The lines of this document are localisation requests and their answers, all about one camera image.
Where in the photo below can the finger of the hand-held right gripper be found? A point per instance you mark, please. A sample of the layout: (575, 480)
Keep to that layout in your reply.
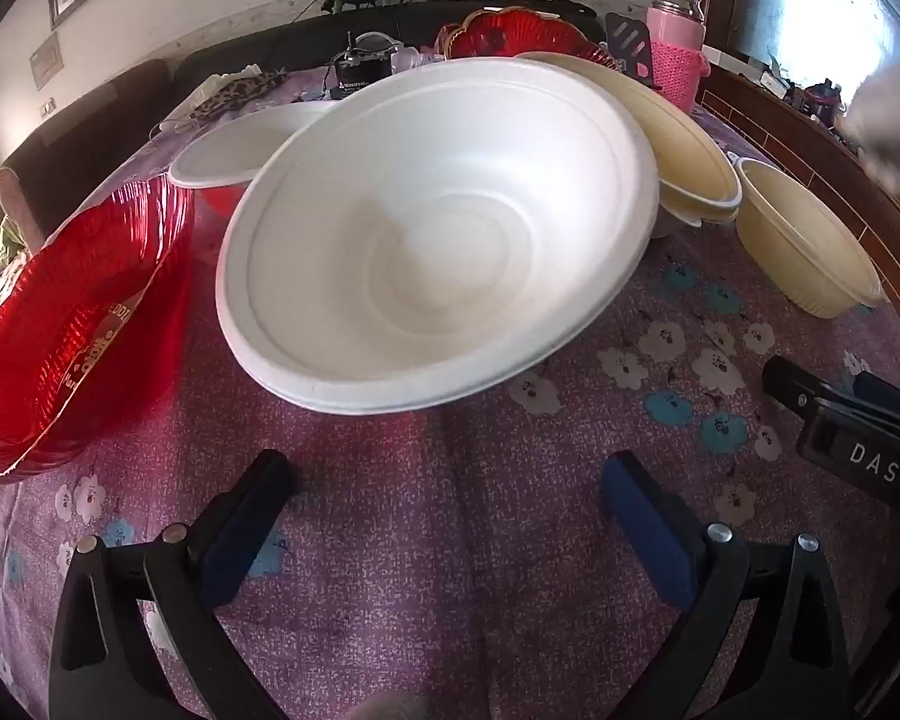
(795, 386)
(896, 401)

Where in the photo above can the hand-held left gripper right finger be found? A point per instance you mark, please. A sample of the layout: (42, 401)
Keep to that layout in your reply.
(649, 532)

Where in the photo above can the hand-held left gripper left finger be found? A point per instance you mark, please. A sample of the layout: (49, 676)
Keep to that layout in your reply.
(232, 562)

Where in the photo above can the small cream bowl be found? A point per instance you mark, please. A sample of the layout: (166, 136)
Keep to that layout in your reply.
(795, 232)

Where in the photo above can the large cream bowl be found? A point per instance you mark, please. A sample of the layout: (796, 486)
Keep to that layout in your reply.
(682, 142)

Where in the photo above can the red gold-rimmed plate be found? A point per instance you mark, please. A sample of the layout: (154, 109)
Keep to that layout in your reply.
(67, 345)
(510, 34)

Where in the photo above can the white foam bowl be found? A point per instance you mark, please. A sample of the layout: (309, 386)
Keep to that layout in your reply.
(435, 240)
(232, 150)

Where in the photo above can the purple floral tablecloth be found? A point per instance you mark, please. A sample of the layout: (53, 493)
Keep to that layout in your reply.
(450, 502)

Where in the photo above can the dark toy gadget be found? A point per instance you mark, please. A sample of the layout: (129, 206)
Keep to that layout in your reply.
(821, 99)

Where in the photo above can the white flat box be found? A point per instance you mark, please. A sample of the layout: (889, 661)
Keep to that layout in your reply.
(735, 58)

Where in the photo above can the pink thermos bottle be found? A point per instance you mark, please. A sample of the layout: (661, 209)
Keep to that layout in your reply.
(675, 45)

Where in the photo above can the bright window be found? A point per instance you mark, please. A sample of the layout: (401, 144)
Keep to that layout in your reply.
(817, 0)

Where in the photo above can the brown armchair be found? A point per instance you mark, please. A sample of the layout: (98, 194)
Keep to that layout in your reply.
(82, 135)

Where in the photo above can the leopard print cloth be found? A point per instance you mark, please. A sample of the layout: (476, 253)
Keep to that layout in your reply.
(225, 94)

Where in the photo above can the black motor device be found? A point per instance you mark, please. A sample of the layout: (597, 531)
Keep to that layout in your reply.
(364, 71)

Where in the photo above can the black sofa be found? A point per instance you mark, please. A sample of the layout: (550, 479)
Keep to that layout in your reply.
(270, 45)

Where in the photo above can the wall socket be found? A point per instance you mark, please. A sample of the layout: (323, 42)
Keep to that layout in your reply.
(46, 106)

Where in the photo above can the small wall plaque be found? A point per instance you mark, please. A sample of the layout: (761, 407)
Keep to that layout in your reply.
(46, 64)

